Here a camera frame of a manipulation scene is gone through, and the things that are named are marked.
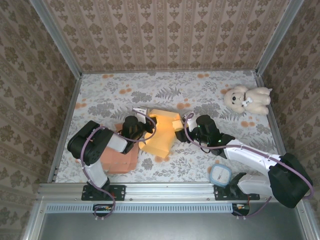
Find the yellow paper box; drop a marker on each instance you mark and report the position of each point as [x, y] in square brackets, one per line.
[162, 135]

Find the pink paper box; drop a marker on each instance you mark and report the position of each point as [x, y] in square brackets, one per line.
[120, 162]

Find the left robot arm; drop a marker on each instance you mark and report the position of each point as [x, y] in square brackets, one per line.
[97, 147]

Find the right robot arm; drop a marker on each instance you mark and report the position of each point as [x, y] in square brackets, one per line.
[250, 155]

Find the white square blue-rimmed container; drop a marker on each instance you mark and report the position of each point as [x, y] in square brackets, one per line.
[220, 175]

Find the floral patterned tablecloth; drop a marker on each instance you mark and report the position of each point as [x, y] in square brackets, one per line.
[162, 85]

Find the cream plush dog toy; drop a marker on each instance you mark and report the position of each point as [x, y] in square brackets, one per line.
[252, 100]

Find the small controller board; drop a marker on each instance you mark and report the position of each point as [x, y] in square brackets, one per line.
[241, 207]
[102, 208]

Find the grey metal panel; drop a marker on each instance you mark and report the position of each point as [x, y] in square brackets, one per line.
[162, 227]

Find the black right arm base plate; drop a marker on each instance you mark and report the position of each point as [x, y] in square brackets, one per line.
[221, 193]

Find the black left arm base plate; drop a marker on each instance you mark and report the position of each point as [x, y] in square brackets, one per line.
[118, 192]

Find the aluminium side rail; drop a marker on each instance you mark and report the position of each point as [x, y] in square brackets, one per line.
[275, 125]
[63, 130]

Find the aluminium table edge rail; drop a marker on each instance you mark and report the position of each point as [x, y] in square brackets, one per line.
[170, 191]

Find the aluminium frame post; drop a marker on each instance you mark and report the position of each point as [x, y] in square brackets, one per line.
[277, 37]
[57, 37]

